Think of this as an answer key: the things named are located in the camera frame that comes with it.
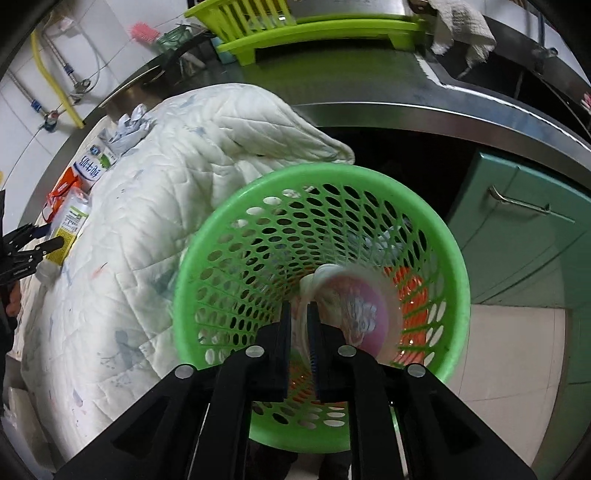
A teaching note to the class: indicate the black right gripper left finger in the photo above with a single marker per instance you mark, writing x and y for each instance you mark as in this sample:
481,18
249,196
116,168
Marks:
272,369

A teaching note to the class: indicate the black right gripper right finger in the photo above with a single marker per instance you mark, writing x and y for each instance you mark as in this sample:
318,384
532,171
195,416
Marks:
326,362

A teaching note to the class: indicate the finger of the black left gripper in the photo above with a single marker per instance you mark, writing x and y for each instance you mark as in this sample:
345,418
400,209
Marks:
44,248
25,234

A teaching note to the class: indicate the orange snack packet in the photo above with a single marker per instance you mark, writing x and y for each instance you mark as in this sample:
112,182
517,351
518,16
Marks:
56,197

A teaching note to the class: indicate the red instant noodle cup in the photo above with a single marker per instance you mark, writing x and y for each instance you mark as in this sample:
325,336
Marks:
362,302

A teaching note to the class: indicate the yellow label plastic bottle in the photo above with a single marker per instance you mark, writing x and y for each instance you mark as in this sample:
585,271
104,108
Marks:
66,225

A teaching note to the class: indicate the green perforated trash basket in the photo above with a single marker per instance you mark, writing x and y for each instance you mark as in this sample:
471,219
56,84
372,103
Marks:
377,260

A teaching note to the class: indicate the person's left hand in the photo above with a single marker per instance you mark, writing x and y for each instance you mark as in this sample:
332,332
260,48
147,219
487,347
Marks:
14,305

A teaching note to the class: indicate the white quilted cloth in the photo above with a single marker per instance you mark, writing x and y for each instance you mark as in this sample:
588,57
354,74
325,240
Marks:
97,335

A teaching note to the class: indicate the white milk carton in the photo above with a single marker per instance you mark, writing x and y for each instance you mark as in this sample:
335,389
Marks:
92,165

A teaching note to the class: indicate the crumpled white paper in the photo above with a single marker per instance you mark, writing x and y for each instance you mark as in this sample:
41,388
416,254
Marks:
129,131

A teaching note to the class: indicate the green cabinet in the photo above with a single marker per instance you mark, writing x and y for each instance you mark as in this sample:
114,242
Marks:
525,371

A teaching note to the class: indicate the pink bottle brush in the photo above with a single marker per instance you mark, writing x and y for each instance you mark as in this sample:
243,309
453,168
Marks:
143,33

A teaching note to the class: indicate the green dish rack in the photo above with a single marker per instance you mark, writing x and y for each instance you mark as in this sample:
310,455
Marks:
244,27

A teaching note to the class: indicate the steel sink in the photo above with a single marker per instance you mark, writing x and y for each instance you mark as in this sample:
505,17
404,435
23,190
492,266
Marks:
512,70

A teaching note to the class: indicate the white dish rag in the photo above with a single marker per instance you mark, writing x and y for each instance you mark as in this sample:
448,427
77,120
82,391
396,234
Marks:
459,21

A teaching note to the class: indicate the metal wall tap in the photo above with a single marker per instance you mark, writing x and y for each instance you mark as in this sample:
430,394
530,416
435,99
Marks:
67,103

